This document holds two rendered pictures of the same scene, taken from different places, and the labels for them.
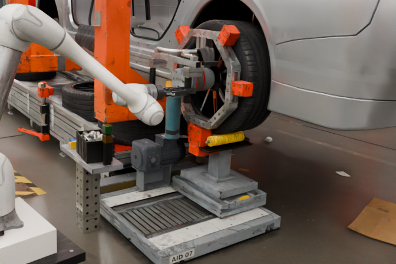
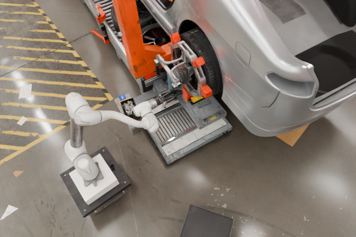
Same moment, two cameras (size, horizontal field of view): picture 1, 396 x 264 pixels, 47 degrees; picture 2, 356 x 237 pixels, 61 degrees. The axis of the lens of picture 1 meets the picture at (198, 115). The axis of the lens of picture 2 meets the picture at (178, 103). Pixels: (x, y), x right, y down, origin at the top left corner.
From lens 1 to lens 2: 1.86 m
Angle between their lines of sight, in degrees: 41
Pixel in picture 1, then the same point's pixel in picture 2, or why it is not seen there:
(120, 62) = (139, 51)
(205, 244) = (189, 150)
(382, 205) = not seen: hidden behind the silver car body
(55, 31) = (96, 120)
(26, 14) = (80, 122)
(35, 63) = not seen: outside the picture
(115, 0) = (128, 24)
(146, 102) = (149, 126)
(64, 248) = (122, 180)
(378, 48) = (273, 117)
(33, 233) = (108, 183)
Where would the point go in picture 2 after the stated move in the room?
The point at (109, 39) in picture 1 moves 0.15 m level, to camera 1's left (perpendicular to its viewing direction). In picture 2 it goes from (130, 44) to (114, 43)
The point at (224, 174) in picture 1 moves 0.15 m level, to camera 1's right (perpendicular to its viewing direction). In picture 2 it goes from (204, 102) to (217, 103)
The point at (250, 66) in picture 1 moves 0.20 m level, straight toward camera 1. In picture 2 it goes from (211, 80) to (206, 98)
